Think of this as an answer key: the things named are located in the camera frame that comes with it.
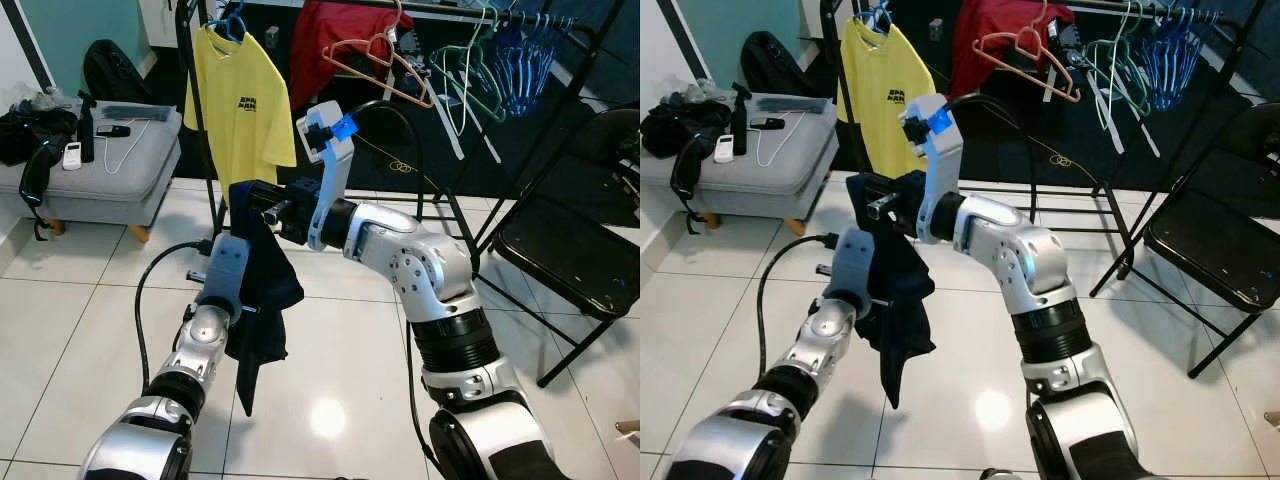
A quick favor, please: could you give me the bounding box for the thin yellow cord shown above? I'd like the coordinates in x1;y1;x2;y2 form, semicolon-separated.
1020;130;1077;170
355;135;416;177

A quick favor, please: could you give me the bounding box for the black spray bottle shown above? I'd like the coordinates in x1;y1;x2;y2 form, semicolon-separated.
732;82;751;158
78;90;96;163

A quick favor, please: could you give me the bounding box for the black backpack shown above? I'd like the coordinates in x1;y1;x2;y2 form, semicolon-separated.
740;30;811;99
82;38;156;106

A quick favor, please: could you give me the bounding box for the thin white cable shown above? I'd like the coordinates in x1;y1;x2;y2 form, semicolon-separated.
755;112;806;169
100;120;151;176

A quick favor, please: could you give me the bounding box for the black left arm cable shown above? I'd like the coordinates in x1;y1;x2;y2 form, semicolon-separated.
755;232;839;381
135;238;211;396

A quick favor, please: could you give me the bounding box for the salmon pink hanger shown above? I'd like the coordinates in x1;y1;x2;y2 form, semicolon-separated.
972;5;1083;104
322;5;436;109

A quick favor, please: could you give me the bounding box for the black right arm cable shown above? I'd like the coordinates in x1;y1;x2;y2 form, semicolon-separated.
950;92;1041;221
345;98;426;216

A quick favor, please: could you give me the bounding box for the yellow t-shirt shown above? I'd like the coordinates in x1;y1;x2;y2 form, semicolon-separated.
838;15;941;181
183;22;298;206

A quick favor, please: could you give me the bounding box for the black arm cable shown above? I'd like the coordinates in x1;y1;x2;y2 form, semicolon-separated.
950;92;1041;221
755;232;839;381
135;238;211;396
345;98;426;216

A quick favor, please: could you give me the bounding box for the red cloth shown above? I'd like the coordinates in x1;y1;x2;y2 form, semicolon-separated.
948;0;1076;101
290;0;416;111

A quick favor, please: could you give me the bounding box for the dark navy t-shirt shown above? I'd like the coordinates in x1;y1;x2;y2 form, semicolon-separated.
228;180;304;416
845;172;936;411

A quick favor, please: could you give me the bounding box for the black metal clothes rack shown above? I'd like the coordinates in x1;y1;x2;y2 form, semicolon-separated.
820;0;1256;296
175;0;626;251

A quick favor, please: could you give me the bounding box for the black strap bag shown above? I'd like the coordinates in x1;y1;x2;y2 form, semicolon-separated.
0;100;79;241
640;98;736;236

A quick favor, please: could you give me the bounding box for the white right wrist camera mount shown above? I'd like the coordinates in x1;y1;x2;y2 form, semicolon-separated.
297;100;358;251
900;93;966;246

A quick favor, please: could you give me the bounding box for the black folding chair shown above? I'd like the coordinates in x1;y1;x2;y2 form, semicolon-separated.
475;105;641;389
1090;100;1280;379

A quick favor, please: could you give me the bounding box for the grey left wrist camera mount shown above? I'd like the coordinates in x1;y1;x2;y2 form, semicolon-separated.
830;228;876;311
203;232;251;311

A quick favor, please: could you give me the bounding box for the blue plastic hanger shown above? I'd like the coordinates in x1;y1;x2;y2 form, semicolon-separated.
855;0;896;36
205;0;251;43
1178;8;1219;96
1165;8;1204;106
1140;10;1176;111
1152;10;1191;111
520;15;561;111
490;15;531;116
535;15;578;101
505;15;546;119

